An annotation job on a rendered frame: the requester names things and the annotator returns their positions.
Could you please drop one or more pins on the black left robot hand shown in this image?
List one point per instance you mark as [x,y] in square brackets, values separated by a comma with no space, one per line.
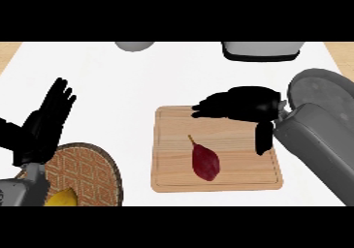
[44,124]

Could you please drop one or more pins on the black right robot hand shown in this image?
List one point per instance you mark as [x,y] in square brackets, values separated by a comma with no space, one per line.
[247,105]

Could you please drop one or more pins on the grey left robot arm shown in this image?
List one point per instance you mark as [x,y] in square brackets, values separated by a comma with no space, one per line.
[20,189]

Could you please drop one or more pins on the wooden cutting board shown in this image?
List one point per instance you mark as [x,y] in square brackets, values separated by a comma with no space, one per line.
[217,149]

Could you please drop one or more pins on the dark red pear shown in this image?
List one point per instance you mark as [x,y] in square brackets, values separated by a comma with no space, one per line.
[205,161]

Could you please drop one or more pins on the grey and black appliance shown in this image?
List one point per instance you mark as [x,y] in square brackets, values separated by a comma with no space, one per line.
[261,51]

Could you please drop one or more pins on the yellow banana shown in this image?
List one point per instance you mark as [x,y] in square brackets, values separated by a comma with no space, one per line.
[63,197]

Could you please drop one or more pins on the grey rounded object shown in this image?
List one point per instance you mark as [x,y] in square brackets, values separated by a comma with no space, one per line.
[134,46]

